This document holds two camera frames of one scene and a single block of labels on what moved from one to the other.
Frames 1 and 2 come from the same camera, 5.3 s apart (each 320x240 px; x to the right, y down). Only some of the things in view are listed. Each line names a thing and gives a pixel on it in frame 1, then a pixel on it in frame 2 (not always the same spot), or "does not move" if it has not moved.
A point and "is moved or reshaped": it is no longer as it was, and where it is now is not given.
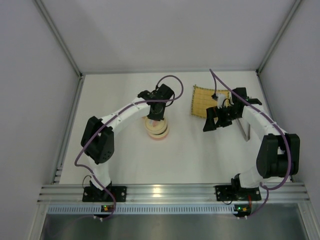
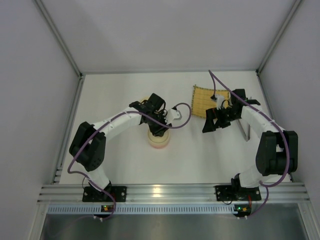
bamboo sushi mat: [203, 98] does not move
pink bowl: [160, 136] is moved or reshaped
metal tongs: [247, 138] does not move
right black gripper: [219, 117] does not move
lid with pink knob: [154, 126] is moved or reshaped
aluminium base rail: [72, 194] does not move
